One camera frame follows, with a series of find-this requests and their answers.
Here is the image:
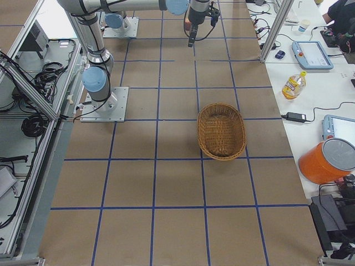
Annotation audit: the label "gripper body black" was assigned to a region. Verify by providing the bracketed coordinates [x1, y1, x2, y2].
[188, 0, 209, 25]

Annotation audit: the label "red yellow apple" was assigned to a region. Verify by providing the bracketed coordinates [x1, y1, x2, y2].
[184, 18, 191, 31]

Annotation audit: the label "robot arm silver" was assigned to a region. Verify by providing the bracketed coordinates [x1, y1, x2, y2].
[101, 1, 210, 47]
[58, 1, 189, 110]

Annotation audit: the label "wicker basket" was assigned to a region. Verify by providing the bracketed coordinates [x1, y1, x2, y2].
[197, 103, 246, 161]

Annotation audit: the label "paper cup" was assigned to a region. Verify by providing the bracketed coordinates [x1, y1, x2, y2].
[298, 19, 311, 33]

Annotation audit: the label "orange juice bottle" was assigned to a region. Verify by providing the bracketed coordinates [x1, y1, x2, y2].
[282, 70, 307, 100]

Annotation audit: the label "blue teach pendant far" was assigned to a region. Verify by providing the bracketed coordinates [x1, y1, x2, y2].
[291, 41, 333, 70]

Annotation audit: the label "blue teach pendant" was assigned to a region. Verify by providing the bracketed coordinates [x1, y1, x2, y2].
[291, 41, 333, 70]
[322, 115, 355, 145]

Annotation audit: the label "black power adapter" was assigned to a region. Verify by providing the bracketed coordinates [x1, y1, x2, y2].
[281, 112, 307, 123]

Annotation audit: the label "person in black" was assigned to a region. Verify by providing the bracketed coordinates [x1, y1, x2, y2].
[322, 0, 355, 53]

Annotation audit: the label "grey control box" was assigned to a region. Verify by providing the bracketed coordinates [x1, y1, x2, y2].
[19, 20, 49, 59]

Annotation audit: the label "blue teach pendant near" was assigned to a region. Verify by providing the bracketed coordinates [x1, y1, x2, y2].
[322, 115, 355, 145]

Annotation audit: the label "orange bucket grey lid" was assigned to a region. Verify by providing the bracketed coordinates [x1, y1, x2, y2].
[298, 137, 354, 185]

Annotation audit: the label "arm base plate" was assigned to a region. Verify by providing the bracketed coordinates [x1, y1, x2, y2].
[103, 15, 139, 39]
[80, 87, 129, 122]

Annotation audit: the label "aluminium frame post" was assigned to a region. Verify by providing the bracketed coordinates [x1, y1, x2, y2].
[260, 0, 294, 63]

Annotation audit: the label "coiled black cables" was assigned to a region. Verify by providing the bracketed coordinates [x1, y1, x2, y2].
[21, 112, 47, 138]

